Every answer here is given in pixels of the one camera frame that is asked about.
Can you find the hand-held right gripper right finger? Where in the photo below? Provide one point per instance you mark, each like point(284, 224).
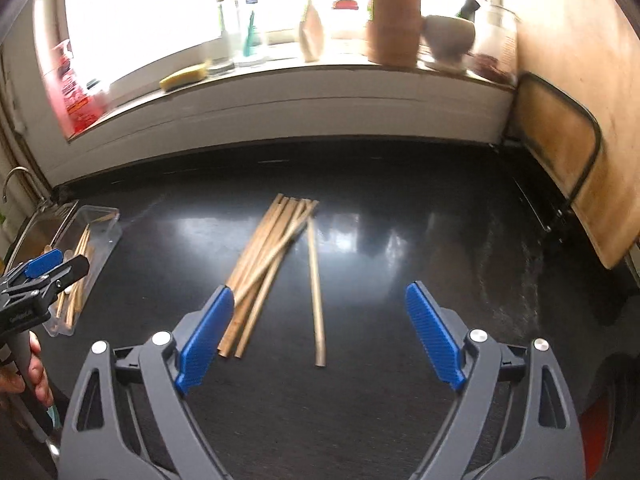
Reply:
point(432, 335)

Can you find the wooden utensil holder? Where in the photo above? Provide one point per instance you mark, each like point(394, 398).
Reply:
point(392, 30)

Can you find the white mortar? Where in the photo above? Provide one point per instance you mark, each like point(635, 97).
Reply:
point(447, 40)

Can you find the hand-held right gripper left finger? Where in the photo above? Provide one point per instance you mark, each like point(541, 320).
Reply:
point(205, 340)

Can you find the chrome faucet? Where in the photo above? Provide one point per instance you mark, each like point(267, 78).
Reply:
point(17, 168)

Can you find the window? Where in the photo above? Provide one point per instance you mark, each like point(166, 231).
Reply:
point(150, 10)

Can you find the tall clear glass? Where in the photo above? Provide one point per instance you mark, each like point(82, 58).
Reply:
point(221, 50)

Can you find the yellow sponge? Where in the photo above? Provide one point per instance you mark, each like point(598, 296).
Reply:
point(185, 77)

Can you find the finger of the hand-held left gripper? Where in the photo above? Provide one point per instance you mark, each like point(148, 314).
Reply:
point(42, 266)
point(67, 270)

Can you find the red-lidded jar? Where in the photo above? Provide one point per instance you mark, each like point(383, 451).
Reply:
point(345, 10)

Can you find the clear glass tumbler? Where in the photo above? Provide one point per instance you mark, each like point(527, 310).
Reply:
point(257, 52)

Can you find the pale bottle black cap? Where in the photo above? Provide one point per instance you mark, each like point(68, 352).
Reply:
point(311, 35)

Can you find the large clear glass jar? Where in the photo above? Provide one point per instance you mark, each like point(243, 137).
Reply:
point(495, 45)

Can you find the clear plastic container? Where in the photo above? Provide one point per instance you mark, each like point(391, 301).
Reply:
point(107, 232)

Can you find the red detergent pouch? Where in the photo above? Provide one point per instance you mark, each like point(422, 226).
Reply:
point(75, 95)

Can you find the stainless steel sink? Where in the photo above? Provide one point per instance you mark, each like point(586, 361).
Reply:
point(47, 220)

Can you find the large wooden cutting board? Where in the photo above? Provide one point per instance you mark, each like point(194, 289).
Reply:
point(575, 35)

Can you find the pile of wooden chopsticks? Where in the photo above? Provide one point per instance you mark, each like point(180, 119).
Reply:
point(265, 245)

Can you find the person's left hand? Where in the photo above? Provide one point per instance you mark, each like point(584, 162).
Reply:
point(39, 370)

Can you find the small wooden cutting board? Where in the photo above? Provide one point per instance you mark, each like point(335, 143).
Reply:
point(555, 130)

